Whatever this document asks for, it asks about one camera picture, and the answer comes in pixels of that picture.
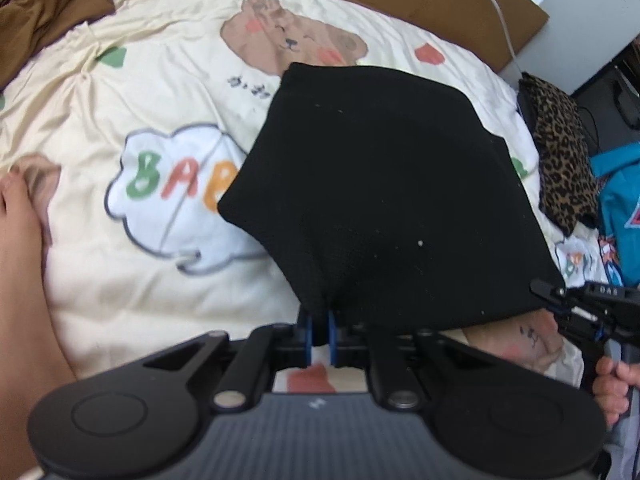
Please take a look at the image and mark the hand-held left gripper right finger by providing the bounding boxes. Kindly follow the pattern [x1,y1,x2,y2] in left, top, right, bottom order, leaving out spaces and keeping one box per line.
[326,310,500,410]

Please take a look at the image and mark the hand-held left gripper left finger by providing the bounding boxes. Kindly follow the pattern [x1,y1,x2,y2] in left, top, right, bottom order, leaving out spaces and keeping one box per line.
[142,310,316,410]

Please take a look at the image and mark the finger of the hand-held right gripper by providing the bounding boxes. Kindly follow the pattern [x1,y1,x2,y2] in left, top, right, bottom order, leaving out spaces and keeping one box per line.
[556,310,640,345]
[529,278,640,312]

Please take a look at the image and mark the black knit garment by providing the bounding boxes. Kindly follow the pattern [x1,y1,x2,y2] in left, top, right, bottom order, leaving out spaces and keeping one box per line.
[216,61,566,348]

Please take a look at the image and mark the person's right hand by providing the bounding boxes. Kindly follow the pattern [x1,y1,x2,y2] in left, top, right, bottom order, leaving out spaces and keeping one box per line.
[595,355,640,429]

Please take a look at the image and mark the orange patterned cloth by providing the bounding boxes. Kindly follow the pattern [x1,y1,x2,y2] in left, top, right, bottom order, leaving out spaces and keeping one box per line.
[597,235,626,286]

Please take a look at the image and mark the person's grey blue pants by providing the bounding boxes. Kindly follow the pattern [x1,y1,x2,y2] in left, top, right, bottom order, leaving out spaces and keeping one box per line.
[602,410,640,480]

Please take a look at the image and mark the teal printed cloth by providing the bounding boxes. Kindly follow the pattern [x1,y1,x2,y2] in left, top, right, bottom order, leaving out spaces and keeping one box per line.
[590,142,640,288]

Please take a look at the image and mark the leopard print cloth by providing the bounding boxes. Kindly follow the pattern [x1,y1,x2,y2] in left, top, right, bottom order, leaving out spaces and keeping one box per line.
[517,72,601,237]

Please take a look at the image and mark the cream bear print bed sheet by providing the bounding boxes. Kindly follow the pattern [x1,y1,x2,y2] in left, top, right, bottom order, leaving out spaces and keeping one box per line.
[0,0,601,396]

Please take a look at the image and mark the black bag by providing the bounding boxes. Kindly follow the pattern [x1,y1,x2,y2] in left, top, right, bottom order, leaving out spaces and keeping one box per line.
[572,40,640,156]

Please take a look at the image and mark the person's bare leg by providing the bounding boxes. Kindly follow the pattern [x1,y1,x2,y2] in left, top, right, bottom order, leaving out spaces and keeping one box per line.
[0,177,79,480]

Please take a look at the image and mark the brown cloth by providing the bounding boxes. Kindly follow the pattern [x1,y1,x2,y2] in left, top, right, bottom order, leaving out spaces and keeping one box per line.
[0,0,116,93]

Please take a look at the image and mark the white cable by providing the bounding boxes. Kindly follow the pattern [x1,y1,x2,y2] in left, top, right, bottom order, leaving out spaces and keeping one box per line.
[460,0,524,79]

